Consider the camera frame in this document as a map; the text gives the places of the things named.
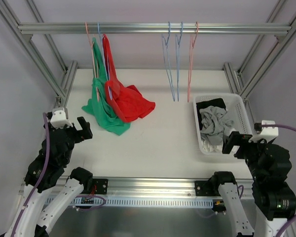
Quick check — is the white tank top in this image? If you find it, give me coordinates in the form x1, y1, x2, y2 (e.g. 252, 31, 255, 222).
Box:
202, 141, 222, 153

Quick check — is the grey tank top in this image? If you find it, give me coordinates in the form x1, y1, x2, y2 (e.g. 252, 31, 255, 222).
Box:
199, 106, 234, 145

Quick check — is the black tank top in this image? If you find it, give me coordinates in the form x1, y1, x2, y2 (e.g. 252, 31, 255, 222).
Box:
196, 98, 226, 129

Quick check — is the blue hanger of grey top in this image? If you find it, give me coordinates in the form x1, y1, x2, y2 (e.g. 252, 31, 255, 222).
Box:
161, 22, 175, 101

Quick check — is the pink wire hanger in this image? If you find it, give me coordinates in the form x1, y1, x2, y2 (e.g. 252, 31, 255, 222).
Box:
187, 22, 199, 103

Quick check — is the blue hanger of white top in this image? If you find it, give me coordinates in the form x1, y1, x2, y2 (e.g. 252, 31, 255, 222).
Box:
175, 22, 184, 102

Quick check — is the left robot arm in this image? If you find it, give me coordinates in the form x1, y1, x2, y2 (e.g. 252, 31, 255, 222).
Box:
3, 113, 93, 237

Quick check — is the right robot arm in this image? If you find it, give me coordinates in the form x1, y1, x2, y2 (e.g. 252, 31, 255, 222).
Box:
194, 131, 296, 237

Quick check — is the green tank top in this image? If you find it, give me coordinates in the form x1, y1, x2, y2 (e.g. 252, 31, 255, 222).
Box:
82, 38, 130, 136

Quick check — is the red tank top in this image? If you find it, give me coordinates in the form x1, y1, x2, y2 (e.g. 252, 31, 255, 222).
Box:
103, 34, 155, 123

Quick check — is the blue hanger with red top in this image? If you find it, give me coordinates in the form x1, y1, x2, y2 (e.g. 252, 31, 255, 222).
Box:
97, 21, 114, 101

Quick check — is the pink hanger with green top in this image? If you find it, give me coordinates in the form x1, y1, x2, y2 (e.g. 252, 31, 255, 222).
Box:
85, 21, 101, 101

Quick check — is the white plastic basket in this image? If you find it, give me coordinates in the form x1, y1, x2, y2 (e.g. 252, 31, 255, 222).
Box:
193, 93, 252, 158

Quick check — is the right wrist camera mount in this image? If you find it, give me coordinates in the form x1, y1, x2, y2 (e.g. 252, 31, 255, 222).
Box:
249, 120, 279, 143

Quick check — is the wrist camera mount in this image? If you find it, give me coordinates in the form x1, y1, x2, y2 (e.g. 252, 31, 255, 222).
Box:
249, 120, 279, 143
47, 107, 73, 129

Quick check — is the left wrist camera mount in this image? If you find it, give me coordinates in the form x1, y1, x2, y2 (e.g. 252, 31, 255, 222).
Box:
47, 107, 73, 129

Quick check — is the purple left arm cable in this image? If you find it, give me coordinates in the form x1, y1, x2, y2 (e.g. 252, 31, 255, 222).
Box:
9, 112, 107, 237

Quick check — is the aluminium frame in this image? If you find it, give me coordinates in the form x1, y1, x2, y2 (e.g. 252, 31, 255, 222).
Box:
0, 0, 296, 237

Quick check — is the white perforated cable duct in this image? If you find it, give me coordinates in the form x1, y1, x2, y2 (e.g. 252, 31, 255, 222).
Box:
69, 197, 214, 209

